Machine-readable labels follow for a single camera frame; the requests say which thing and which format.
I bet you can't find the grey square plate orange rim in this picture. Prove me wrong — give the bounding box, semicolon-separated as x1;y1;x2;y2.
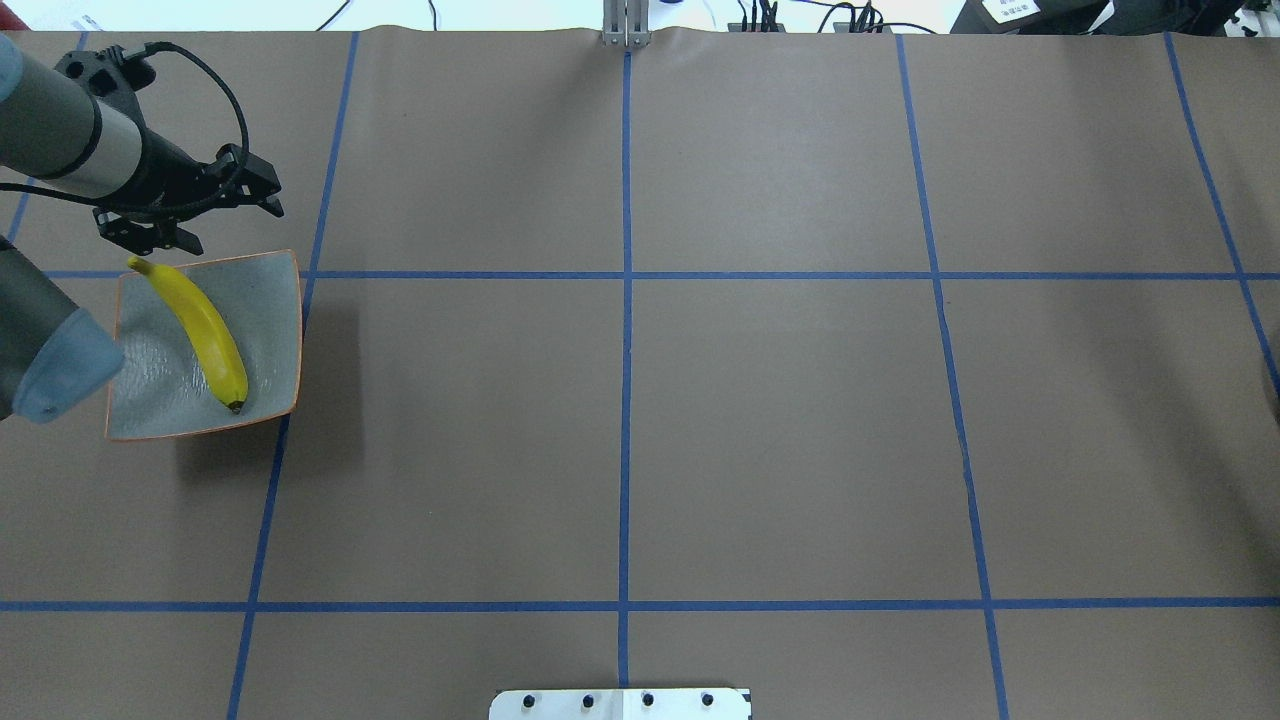
105;250;303;442

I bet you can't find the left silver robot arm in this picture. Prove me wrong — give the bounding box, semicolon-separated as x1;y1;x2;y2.
1;38;284;424

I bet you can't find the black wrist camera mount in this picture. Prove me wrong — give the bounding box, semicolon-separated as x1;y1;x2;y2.
54;45;157;108

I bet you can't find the aluminium frame post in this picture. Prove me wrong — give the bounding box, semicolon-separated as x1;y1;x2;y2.
600;0;652;50

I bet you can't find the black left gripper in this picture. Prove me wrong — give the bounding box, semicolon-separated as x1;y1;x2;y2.
92;129;285;256

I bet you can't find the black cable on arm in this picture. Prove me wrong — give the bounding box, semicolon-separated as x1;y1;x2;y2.
0;42;251;217

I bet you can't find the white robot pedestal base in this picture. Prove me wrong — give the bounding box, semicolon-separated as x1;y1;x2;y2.
488;687;754;719

